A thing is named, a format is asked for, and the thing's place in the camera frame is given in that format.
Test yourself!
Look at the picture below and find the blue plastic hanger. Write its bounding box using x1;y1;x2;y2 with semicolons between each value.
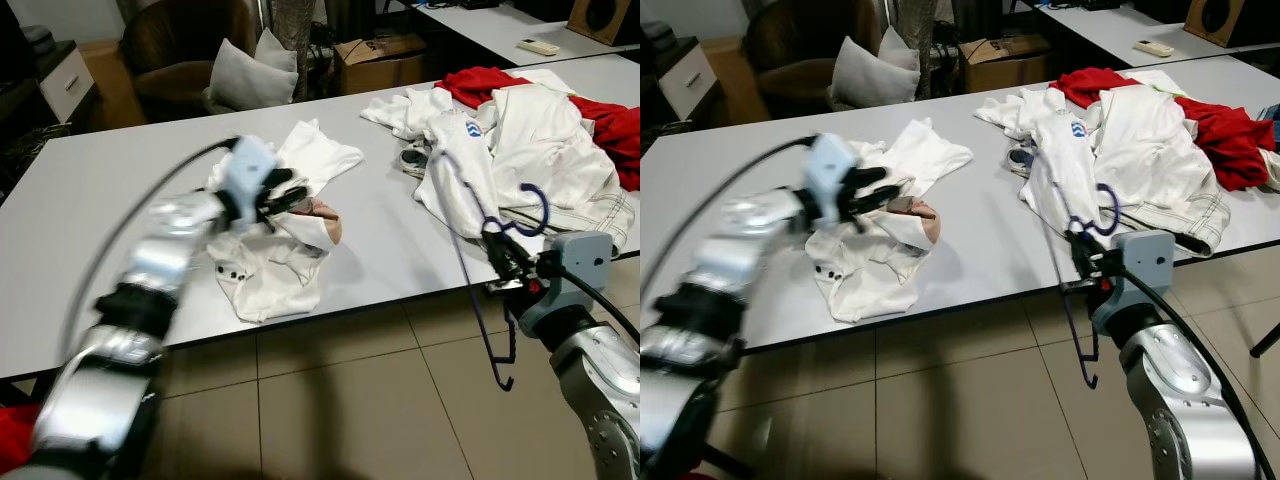
1033;150;1128;390
438;150;552;392

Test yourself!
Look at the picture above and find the white shirt tan trim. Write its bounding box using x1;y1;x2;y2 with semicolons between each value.
805;118;977;324
205;120;366;324

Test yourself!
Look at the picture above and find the white garment blue logo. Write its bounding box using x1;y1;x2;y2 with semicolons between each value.
1020;105;1103;237
415;105;503;241

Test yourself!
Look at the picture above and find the grey pillow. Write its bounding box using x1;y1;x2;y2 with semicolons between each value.
830;28;922;110
205;28;300;114

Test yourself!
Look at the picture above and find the cream garment plaid trim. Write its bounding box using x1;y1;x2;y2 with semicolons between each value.
1088;85;1233;257
480;85;637;257

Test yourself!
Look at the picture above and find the large white table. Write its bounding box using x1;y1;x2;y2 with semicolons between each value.
640;55;1280;353
0;50;641;383

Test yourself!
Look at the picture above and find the white t-shirt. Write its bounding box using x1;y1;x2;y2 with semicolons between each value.
975;88;1067;143
360;88;453;143

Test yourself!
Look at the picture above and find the grey patterned curtain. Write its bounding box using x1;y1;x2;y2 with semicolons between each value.
893;0;942;73
265;0;323;101

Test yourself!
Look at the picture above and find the brown cardboard box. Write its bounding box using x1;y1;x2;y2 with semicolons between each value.
335;35;432;97
958;35;1052;94

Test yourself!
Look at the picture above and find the brown armchair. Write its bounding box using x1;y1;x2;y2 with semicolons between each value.
120;0;263;123
745;0;883;117

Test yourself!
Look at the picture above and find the crumpled red garment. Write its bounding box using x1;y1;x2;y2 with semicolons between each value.
435;67;641;193
1050;67;1278;193

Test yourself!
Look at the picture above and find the small white drawer cabinet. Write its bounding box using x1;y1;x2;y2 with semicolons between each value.
660;40;718;123
40;40;97;123

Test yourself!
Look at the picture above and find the white desk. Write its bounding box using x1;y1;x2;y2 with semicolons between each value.
410;0;641;68
1030;0;1280;73

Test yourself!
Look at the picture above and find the wooden speaker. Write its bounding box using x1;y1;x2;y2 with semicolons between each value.
1185;0;1280;50
567;0;641;47

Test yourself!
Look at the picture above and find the red cloth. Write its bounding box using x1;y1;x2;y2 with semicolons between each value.
0;405;41;473

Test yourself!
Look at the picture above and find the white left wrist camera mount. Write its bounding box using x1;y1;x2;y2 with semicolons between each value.
805;133;863;226
222;135;280;224

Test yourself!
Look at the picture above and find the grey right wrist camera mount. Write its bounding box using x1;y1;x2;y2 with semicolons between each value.
520;232;614;337
1090;230;1177;337

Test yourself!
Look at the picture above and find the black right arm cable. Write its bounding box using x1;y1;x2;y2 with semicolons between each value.
1148;268;1280;473
560;268;641;346

